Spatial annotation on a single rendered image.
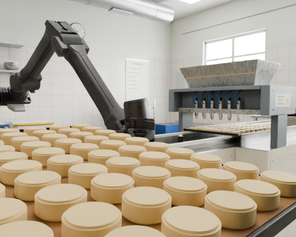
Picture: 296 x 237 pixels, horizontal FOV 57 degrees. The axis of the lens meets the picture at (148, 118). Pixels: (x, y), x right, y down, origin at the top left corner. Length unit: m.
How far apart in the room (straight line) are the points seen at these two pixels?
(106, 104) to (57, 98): 4.39
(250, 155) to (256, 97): 0.33
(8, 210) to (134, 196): 0.11
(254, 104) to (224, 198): 1.38
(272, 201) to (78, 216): 0.20
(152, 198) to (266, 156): 1.31
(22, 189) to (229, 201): 0.21
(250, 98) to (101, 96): 1.02
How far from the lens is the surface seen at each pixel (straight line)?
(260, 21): 5.46
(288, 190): 0.39
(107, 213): 0.25
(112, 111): 0.83
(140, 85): 6.11
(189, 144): 1.32
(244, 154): 1.62
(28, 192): 0.33
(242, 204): 0.29
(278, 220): 0.30
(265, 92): 1.54
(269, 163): 1.59
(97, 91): 0.86
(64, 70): 5.30
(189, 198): 0.31
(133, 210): 0.27
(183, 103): 1.96
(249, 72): 1.64
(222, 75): 1.73
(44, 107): 5.14
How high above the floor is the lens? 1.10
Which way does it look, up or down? 4 degrees down
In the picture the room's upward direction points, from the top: straight up
